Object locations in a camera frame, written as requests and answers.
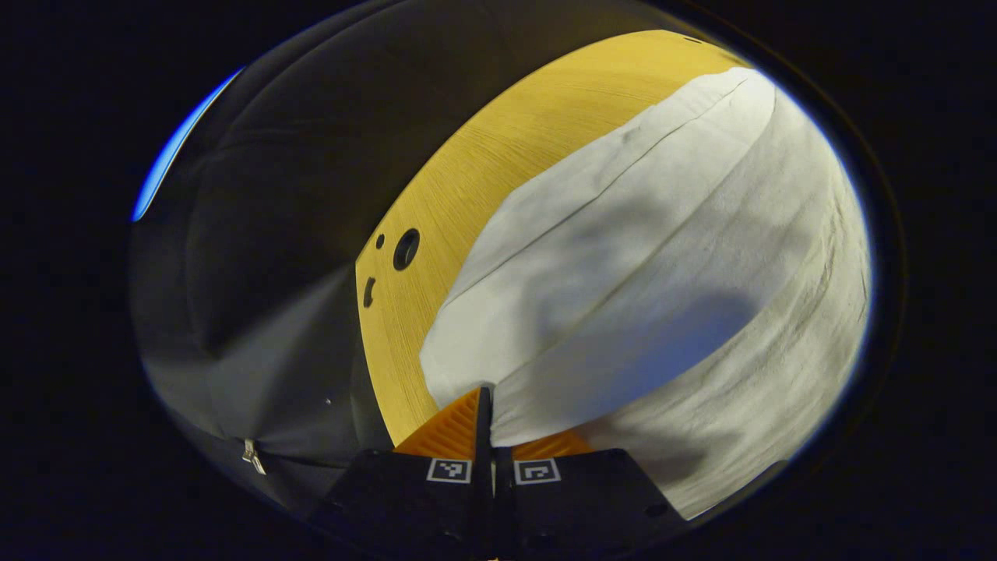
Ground black backdrop cloth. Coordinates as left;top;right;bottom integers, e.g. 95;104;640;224
129;0;702;515

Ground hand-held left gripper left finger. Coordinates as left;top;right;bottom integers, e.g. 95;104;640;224
310;386;496;559

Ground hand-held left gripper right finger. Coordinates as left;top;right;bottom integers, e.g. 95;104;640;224
494;429;692;559

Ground white jeans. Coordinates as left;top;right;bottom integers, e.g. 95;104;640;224
419;66;872;521

